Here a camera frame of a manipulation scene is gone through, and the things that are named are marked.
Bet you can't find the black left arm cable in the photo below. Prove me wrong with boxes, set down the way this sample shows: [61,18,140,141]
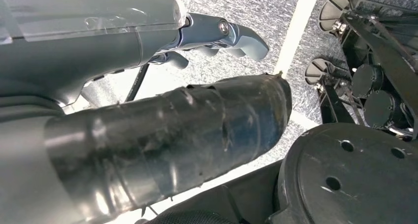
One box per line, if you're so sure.
[125,63,150,103]

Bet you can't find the black round robot joint housing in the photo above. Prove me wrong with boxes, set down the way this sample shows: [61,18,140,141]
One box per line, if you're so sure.
[266,122,418,224]

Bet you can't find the black robot leg mechanism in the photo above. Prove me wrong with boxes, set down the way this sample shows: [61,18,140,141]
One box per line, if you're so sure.
[304,0,418,142]

